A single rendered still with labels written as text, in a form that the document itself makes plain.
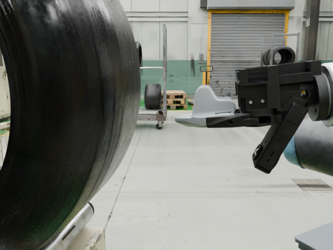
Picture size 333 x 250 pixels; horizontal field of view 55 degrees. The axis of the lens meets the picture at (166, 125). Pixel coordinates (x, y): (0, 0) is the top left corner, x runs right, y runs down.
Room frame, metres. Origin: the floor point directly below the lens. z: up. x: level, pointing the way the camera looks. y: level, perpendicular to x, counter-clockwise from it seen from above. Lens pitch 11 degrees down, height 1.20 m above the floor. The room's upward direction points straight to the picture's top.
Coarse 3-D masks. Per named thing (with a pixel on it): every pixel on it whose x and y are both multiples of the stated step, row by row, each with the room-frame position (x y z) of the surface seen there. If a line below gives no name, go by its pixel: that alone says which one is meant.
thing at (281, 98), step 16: (288, 64) 0.46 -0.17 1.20; (304, 64) 0.46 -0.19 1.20; (320, 64) 0.44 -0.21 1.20; (240, 80) 0.44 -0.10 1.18; (256, 80) 0.44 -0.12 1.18; (272, 80) 0.43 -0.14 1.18; (288, 80) 0.44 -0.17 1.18; (304, 80) 0.44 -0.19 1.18; (320, 80) 0.43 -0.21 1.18; (240, 96) 0.44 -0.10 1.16; (256, 96) 0.44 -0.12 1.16; (272, 96) 0.43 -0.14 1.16; (288, 96) 0.45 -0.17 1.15; (304, 96) 0.45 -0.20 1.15; (320, 96) 0.42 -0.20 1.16; (240, 112) 0.46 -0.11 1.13; (256, 112) 0.43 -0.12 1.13; (272, 112) 0.44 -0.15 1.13; (320, 112) 0.43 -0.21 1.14
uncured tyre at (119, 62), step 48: (0, 0) 0.34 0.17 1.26; (48, 0) 0.35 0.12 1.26; (96, 0) 0.41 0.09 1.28; (0, 48) 0.33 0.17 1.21; (48, 48) 0.34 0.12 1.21; (96, 48) 0.37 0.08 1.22; (48, 96) 0.34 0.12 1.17; (96, 96) 0.36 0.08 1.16; (48, 144) 0.34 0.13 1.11; (96, 144) 0.37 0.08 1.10; (0, 192) 0.34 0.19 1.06; (48, 192) 0.35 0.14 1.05; (96, 192) 0.48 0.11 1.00; (0, 240) 0.35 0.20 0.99; (48, 240) 0.39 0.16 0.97
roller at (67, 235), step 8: (88, 208) 0.60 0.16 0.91; (80, 216) 0.57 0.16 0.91; (88, 216) 0.59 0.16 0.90; (72, 224) 0.53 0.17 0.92; (80, 224) 0.55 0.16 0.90; (64, 232) 0.51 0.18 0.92; (72, 232) 0.52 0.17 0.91; (56, 240) 0.48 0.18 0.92; (64, 240) 0.49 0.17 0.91; (72, 240) 0.52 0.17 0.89; (48, 248) 0.45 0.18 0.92; (56, 248) 0.47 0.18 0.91; (64, 248) 0.49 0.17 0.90
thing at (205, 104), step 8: (200, 88) 0.46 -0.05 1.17; (208, 88) 0.46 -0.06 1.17; (200, 96) 0.46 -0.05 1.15; (208, 96) 0.46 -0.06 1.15; (200, 104) 0.46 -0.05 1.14; (208, 104) 0.46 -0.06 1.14; (216, 104) 0.46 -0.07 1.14; (224, 104) 0.45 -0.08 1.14; (232, 104) 0.45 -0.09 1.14; (192, 112) 0.46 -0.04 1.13; (200, 112) 0.46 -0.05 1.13; (208, 112) 0.46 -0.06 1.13; (216, 112) 0.46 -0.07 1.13; (232, 112) 0.45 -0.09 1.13; (176, 120) 0.48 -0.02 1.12; (184, 120) 0.47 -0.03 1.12; (192, 120) 0.46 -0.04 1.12; (200, 120) 0.45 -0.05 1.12
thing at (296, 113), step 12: (300, 108) 0.44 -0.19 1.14; (288, 120) 0.44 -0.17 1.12; (300, 120) 0.44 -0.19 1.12; (276, 132) 0.45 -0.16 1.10; (288, 132) 0.44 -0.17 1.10; (264, 144) 0.47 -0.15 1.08; (276, 144) 0.45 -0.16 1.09; (252, 156) 0.48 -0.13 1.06; (264, 156) 0.45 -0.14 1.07; (276, 156) 0.45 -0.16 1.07; (264, 168) 0.45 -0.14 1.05
